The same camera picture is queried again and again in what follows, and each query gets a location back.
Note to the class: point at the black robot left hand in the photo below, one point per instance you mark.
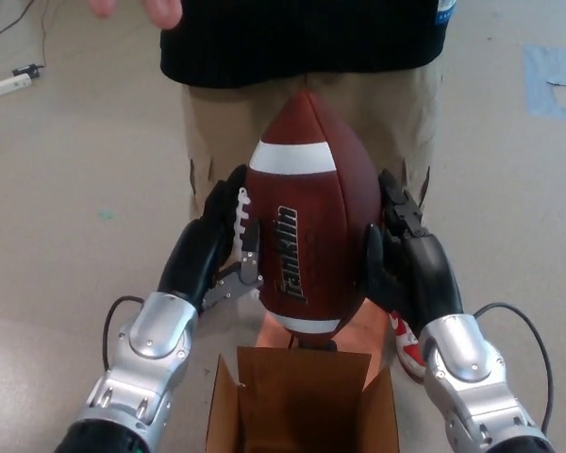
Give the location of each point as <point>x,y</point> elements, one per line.
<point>193,259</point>

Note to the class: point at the open brown cardboard box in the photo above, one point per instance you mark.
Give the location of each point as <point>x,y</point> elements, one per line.
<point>302,401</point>

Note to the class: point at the orange floor mat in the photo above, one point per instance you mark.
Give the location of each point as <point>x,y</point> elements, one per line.
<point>375,335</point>

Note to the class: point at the black power adapter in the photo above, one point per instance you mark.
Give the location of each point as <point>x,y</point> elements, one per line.
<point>27,71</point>

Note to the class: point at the brown Franklin football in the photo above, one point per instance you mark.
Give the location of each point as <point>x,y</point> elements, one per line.
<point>311,212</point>

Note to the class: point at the person's bare hand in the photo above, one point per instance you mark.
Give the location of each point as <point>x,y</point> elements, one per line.
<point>165,11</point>

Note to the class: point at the blue floor tape patch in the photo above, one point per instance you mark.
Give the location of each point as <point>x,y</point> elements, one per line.
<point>542,80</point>

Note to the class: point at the black hand air pump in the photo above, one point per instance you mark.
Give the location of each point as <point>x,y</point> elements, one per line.
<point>321,346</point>

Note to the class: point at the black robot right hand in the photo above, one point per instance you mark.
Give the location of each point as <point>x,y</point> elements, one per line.
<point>429,278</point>

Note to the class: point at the white power strip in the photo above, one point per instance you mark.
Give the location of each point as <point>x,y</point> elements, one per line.
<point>4,86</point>

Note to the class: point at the person's left red white sneaker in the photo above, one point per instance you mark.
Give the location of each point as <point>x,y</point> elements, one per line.
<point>408,344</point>

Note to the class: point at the person's khaki trousers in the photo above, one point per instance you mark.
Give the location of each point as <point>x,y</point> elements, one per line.
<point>217,122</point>

